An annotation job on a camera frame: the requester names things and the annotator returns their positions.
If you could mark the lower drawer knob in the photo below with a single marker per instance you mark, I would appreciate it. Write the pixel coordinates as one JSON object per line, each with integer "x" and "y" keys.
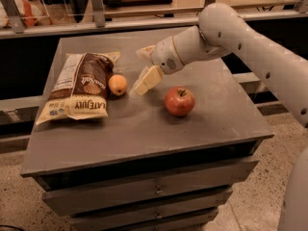
{"x": 158, "y": 215}

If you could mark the top drawer knob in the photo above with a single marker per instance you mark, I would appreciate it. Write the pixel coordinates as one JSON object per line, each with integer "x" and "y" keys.
{"x": 159, "y": 190}

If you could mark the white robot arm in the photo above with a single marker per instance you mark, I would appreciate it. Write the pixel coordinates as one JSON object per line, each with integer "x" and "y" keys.
{"x": 221, "y": 30}

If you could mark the red apple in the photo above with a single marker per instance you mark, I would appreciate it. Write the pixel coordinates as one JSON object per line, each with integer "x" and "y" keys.
{"x": 179, "y": 101}

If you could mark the orange fruit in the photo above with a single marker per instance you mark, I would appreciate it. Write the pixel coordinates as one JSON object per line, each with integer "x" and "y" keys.
{"x": 118, "y": 85}

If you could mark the brown chip bag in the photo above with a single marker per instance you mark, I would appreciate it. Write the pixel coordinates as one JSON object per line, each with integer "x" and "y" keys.
{"x": 81, "y": 89}

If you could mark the metal railing frame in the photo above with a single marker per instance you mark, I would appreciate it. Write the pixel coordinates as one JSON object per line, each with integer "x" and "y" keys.
{"x": 102, "y": 15}

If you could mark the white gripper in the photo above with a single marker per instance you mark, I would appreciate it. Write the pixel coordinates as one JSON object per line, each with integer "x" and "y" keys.
{"x": 164, "y": 56}

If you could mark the orange white bag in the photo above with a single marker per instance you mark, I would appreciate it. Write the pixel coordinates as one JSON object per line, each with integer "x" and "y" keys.
{"x": 30, "y": 14}

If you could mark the drawer knob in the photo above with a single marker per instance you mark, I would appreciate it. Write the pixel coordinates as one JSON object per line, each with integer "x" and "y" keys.
{"x": 159, "y": 190}
{"x": 158, "y": 215}

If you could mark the grey drawer cabinet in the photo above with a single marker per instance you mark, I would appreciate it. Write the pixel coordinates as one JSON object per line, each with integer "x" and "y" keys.
{"x": 103, "y": 173}

